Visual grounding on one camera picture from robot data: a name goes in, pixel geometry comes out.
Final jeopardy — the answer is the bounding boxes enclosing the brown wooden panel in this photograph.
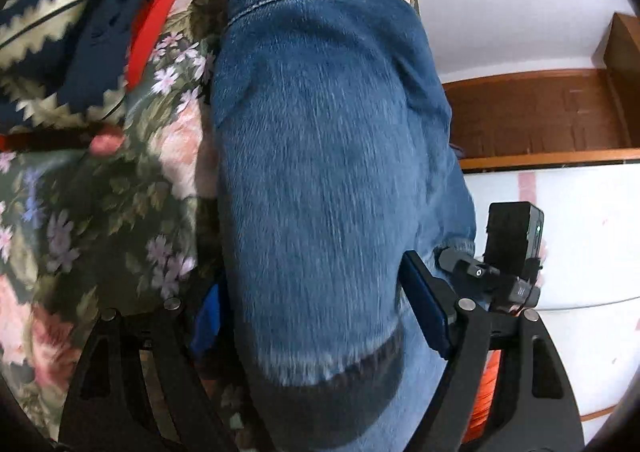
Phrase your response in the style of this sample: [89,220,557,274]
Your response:
[442,12,640,170]

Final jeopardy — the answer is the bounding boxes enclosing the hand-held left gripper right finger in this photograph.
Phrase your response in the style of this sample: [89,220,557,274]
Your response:
[401,249,586,452]

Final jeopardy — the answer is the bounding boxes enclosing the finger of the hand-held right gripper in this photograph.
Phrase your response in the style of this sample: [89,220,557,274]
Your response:
[437,246,502,285]

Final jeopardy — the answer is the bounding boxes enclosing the navy white patterned garment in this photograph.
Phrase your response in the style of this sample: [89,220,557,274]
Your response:
[0,0,193,128]

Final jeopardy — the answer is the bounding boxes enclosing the blue denim jacket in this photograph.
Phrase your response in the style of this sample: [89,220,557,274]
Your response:
[207,0,478,452]

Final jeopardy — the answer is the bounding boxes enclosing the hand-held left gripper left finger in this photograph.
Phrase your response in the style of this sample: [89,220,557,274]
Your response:
[59,277,238,452]

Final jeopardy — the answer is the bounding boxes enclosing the floral bed cover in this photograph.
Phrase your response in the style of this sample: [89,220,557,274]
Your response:
[0,0,418,445]

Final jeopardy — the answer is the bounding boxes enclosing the red garment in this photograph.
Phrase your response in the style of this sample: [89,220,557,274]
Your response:
[0,0,236,153]

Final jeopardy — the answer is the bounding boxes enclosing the orange ribbed object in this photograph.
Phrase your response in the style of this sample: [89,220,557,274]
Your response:
[462,349,502,444]

